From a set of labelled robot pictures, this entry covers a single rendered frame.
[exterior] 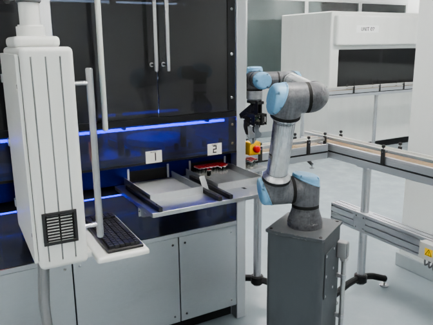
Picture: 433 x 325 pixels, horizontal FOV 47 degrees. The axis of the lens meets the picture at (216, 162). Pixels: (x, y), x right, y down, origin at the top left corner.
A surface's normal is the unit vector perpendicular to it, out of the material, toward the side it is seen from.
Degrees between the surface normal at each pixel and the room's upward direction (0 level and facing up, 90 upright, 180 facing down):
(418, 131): 90
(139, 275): 90
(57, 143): 90
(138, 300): 90
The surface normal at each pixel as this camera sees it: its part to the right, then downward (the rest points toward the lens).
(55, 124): 0.47, 0.20
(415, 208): -0.87, 0.12
